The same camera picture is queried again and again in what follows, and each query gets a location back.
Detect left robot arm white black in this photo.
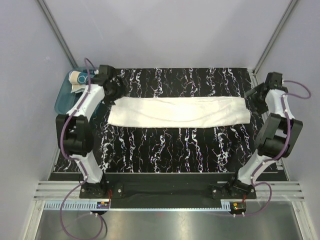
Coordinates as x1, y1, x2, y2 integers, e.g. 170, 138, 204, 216
55, 65, 126, 199

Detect teal beige Doraemon towel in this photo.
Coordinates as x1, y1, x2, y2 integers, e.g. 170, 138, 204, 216
68, 70, 94, 94

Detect white towel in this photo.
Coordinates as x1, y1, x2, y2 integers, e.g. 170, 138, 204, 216
107, 96, 251, 129

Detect right small circuit board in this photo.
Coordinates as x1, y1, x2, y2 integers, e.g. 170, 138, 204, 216
231, 202, 247, 211

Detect teal transparent plastic bin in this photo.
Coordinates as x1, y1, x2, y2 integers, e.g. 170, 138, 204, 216
54, 67, 87, 115

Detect left small circuit board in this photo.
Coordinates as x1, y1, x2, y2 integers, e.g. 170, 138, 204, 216
96, 201, 110, 209

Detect aluminium frame rail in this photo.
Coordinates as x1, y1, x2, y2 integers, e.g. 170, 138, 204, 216
33, 181, 305, 202

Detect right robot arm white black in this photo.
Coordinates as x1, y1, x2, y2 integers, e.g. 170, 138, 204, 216
226, 72, 303, 199

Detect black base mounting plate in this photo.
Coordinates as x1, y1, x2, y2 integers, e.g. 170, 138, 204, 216
79, 173, 257, 200

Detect small circuit board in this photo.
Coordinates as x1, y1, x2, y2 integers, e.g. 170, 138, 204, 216
96, 201, 110, 209
231, 202, 247, 211

